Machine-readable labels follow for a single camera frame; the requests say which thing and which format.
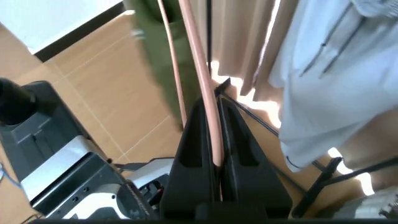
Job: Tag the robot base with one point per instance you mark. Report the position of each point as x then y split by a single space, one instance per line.
62 165

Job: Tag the pale grey shorts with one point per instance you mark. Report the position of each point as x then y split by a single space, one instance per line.
326 93

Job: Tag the pink clothes hanger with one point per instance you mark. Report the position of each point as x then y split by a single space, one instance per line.
202 68

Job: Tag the green garment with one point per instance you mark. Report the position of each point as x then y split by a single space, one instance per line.
155 56

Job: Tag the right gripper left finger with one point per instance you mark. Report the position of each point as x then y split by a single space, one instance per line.
186 180

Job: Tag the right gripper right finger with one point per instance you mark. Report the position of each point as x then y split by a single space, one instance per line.
255 183

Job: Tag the black clothes rack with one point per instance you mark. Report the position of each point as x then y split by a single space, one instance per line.
317 186

